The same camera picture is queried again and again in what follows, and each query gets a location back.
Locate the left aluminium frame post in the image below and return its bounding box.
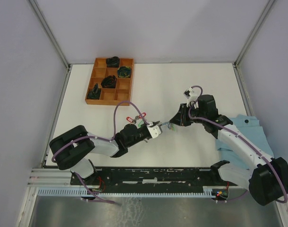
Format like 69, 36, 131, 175
27, 0, 70, 69

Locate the green tag key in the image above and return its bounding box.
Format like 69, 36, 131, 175
138, 121, 144, 127

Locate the black rolled belt top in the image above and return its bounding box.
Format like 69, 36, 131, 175
105, 56, 120, 68

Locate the red tag key right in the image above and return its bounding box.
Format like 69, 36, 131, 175
135, 112, 146, 121

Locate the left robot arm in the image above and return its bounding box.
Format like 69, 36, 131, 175
49, 122, 162, 184

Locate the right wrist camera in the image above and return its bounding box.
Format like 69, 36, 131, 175
184, 85, 203, 107

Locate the red tag key left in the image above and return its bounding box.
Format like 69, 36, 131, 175
126, 117, 136, 124

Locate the wooden compartment tray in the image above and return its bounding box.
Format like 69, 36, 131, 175
85, 56, 134, 105

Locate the black rolled belt middle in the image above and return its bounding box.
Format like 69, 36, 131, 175
101, 75, 117, 89

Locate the light blue cloth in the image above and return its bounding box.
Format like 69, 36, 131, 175
215, 114, 274, 169

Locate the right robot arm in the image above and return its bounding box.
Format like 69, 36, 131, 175
169, 95, 288, 206

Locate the green blue rolled belt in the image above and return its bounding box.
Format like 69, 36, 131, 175
117, 66, 132, 78

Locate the aluminium frame post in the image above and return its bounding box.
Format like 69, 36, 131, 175
234, 0, 277, 67
27, 0, 70, 69

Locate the red tag key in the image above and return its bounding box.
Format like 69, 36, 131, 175
126, 117, 136, 124
135, 112, 146, 121

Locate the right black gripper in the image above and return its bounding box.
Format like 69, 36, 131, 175
169, 103, 206, 127

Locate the black green rolled belt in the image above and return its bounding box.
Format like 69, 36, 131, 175
86, 83, 102, 100

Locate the right aluminium frame post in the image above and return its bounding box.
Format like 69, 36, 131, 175
234, 0, 277, 67

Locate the white cable duct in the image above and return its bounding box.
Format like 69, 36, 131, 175
37, 187, 215, 198

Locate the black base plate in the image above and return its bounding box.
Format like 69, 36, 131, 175
84, 167, 234, 193

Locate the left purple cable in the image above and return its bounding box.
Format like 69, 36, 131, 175
51, 101, 153, 204

